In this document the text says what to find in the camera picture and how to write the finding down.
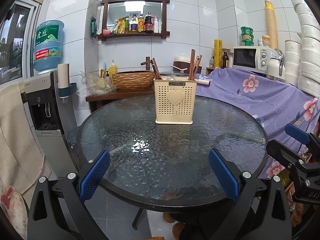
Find brown wooden chopstick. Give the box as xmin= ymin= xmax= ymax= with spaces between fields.
xmin=188 ymin=49 xmax=195 ymax=81
xmin=191 ymin=56 xmax=199 ymax=81
xmin=192 ymin=55 xmax=202 ymax=80
xmin=152 ymin=58 xmax=161 ymax=80

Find black chopstick gold band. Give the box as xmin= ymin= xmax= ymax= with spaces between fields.
xmin=150 ymin=60 xmax=157 ymax=79

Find floral seat cushion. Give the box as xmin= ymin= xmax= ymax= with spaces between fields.
xmin=1 ymin=185 xmax=29 ymax=239

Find purple floral cloth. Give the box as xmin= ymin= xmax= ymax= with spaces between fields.
xmin=195 ymin=69 xmax=319 ymax=180

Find beige hanging cloth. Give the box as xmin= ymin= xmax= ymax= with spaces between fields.
xmin=1 ymin=83 xmax=51 ymax=205

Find white electric kettle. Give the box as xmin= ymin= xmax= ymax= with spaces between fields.
xmin=266 ymin=49 xmax=285 ymax=82

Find white microwave oven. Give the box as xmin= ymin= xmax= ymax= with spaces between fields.
xmin=232 ymin=46 xmax=278 ymax=74

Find water dispenser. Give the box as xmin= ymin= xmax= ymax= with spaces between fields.
xmin=24 ymin=71 xmax=77 ymax=177

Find round glass table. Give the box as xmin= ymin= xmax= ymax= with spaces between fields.
xmin=77 ymin=95 xmax=268 ymax=212

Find green instant noodle cups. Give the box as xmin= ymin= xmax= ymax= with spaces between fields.
xmin=240 ymin=26 xmax=254 ymax=46

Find tall stack paper cups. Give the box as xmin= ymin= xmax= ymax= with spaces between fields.
xmin=265 ymin=0 xmax=278 ymax=50

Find yellow wrap roll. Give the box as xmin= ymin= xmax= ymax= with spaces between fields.
xmin=213 ymin=39 xmax=222 ymax=68

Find cream plastic utensil holder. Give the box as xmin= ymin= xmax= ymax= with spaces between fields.
xmin=153 ymin=79 xmax=197 ymax=125

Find brown wooden counter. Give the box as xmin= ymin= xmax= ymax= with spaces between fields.
xmin=86 ymin=86 xmax=154 ymax=113

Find paper cup dispenser holder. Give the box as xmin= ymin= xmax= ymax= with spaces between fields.
xmin=57 ymin=63 xmax=77 ymax=103

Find white pan with lid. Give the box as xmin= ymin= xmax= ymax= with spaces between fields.
xmin=159 ymin=71 xmax=211 ymax=87

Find clear plastic bag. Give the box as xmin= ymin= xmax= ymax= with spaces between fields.
xmin=76 ymin=72 xmax=117 ymax=98

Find woven pattern basin sink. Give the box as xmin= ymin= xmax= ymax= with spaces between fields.
xmin=111 ymin=70 xmax=155 ymax=90

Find yellow soap dispenser bottle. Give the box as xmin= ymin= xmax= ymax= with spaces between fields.
xmin=108 ymin=60 xmax=118 ymax=83

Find bronze faucet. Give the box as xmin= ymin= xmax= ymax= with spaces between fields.
xmin=140 ymin=56 xmax=150 ymax=70

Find blue water jug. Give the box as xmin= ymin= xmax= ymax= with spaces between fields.
xmin=33 ymin=20 xmax=65 ymax=72

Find dark soy sauce bottle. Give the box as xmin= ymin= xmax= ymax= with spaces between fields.
xmin=144 ymin=12 xmax=154 ymax=33

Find dark wooden wall shelf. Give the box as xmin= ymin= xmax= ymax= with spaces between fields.
xmin=97 ymin=0 xmax=170 ymax=41

